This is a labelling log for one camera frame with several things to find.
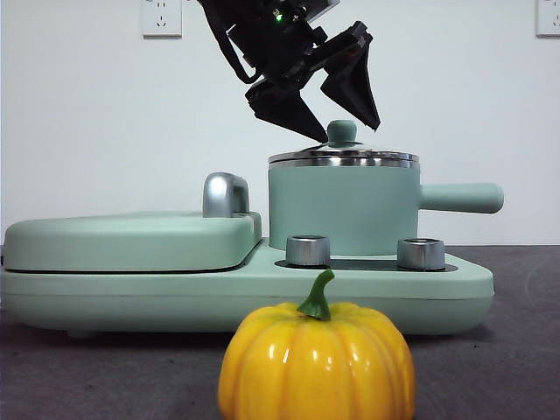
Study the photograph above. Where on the glass lid with green knob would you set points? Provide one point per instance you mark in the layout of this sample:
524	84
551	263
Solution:
343	131

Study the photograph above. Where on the silver control knob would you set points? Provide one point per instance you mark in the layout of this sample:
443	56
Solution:
307	251
421	254

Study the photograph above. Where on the white wall socket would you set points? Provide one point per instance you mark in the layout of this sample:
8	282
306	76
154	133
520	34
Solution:
161	19
549	19

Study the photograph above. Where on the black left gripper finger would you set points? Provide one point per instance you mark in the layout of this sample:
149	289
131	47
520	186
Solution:
284	107
354	87

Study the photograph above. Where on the mint green breakfast machine base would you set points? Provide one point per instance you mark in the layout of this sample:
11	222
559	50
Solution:
262	302

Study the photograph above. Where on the yellow toy pumpkin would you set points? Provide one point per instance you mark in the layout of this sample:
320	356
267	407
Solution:
315	363

